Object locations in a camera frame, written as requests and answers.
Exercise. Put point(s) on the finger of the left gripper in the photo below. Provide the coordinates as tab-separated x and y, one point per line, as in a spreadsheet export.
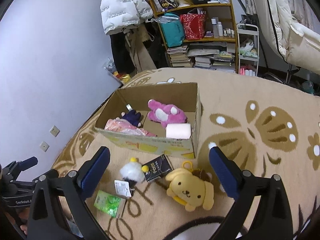
25	163

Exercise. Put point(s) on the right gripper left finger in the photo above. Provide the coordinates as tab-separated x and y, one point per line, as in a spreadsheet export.
91	172

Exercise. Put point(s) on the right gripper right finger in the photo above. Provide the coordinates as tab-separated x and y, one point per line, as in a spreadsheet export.
227	172

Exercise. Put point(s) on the pink bagged soft item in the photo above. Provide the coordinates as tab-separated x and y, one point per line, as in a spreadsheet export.
123	126

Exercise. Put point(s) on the black Face tissue pack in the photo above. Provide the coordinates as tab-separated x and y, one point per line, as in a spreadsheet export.
156	168

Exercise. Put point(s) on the dark purple plush doll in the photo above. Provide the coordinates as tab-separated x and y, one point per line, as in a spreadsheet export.
132	116

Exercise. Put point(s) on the pink white cushion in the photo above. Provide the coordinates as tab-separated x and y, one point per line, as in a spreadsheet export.
178	131

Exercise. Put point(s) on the pink white plush toy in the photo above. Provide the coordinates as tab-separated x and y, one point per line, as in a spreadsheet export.
165	114

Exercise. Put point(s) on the person's left hand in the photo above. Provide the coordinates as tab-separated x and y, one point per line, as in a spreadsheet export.
24	229

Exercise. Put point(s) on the white product tag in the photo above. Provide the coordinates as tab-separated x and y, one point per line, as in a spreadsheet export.
122	188

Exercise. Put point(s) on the green tissue packet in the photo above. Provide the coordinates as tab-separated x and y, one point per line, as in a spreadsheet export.
109	204

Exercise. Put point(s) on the yellow dog plush toy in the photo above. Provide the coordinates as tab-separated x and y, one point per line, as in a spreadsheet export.
190	187

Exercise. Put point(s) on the white fluffy pompom plush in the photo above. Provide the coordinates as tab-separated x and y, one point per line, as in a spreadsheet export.
134	171

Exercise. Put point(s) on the open cardboard box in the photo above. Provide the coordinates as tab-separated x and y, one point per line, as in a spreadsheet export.
185	96

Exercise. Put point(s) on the white rolling cart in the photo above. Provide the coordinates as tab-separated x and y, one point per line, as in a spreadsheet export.
248	49

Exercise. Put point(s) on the wooden shelf unit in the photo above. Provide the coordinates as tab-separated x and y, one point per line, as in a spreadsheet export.
217	47

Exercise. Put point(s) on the red bag on shelf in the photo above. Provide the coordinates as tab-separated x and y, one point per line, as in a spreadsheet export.
193	25

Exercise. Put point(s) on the teal bag on shelf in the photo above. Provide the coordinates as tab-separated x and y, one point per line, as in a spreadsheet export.
172	29

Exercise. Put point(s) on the cream bedding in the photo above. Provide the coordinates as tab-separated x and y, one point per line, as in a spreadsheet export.
287	34

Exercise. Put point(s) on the white puffer jacket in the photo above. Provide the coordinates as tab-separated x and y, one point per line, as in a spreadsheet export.
121	15

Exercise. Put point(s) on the lower wall socket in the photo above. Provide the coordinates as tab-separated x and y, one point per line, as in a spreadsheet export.
44	146

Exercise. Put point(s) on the wall socket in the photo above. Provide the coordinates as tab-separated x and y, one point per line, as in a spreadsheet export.
54	131
44	146

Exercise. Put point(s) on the upper wall socket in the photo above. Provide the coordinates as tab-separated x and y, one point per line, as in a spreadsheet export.
54	131

